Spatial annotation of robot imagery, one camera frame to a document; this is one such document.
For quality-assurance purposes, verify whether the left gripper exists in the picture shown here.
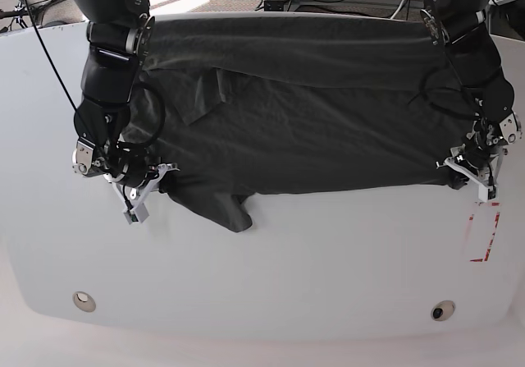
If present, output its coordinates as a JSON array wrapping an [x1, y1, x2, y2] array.
[[436, 141, 508, 193]]

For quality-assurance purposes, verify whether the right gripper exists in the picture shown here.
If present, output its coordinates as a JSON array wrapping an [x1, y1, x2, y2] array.
[[107, 161, 180, 213]]

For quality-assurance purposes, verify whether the dark grey T-shirt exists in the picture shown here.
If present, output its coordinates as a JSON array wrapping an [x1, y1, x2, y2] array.
[[122, 13, 473, 232]]

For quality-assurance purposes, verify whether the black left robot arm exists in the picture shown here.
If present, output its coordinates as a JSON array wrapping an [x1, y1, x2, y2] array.
[[420, 0, 522, 202]]

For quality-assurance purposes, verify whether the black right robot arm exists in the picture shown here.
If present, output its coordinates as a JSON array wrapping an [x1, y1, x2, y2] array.
[[72, 0, 176, 223]]

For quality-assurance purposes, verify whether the red tape rectangle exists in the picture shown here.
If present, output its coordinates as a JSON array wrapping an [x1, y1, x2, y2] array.
[[463, 201, 501, 263]]

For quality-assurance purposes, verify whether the left table grommet hole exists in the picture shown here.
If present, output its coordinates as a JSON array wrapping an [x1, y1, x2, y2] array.
[[72, 291, 96, 313]]

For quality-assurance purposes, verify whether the table grommet hole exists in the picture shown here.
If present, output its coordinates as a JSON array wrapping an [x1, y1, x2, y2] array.
[[431, 300, 455, 322], [72, 291, 96, 313]]

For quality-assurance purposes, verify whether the right table grommet hole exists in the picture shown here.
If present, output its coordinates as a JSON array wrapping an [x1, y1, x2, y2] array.
[[431, 300, 455, 322]]

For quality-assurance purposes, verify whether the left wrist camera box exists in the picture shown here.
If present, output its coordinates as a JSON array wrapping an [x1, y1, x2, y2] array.
[[477, 186, 497, 203]]

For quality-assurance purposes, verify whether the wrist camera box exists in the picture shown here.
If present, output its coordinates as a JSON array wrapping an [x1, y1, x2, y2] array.
[[123, 204, 149, 224], [477, 186, 497, 203]]

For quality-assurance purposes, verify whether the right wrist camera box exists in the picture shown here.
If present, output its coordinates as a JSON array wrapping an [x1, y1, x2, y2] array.
[[123, 204, 149, 224]]

